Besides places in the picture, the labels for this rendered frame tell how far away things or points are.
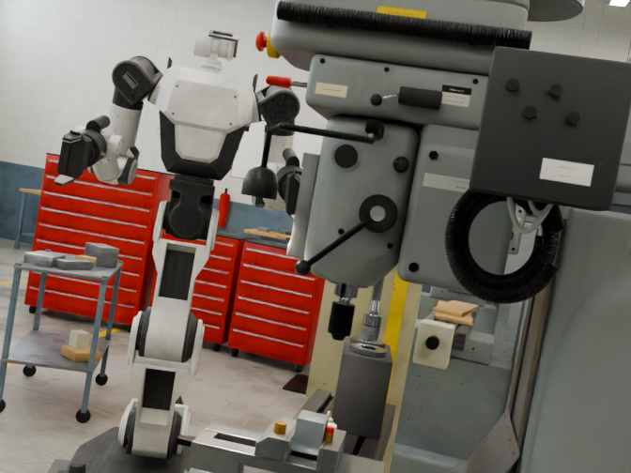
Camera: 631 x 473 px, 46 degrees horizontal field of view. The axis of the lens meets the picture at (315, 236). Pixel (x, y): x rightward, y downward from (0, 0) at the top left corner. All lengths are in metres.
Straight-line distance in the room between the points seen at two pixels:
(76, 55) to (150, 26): 1.28
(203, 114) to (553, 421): 1.28
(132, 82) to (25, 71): 10.43
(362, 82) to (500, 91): 0.35
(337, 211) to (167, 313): 0.84
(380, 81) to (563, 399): 0.64
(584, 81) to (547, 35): 9.71
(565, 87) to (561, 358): 0.46
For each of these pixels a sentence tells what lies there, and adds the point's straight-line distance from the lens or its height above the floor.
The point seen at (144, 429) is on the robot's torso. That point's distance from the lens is 2.27.
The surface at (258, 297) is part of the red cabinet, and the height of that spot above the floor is 0.55.
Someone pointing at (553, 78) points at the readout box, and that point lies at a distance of 1.12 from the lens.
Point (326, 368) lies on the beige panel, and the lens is 3.30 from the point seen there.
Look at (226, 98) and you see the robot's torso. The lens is 2.13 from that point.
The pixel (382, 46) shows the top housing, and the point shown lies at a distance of 1.38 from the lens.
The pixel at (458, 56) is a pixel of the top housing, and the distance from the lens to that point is 1.36.
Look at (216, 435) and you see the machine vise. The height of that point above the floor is 0.99.
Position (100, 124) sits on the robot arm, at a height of 1.56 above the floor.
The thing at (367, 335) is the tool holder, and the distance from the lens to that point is 1.88.
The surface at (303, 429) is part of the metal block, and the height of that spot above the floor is 1.05.
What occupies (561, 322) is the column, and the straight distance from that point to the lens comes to 1.32.
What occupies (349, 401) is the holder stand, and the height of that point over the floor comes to 1.01.
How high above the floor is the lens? 1.46
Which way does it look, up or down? 3 degrees down
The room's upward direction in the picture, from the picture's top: 10 degrees clockwise
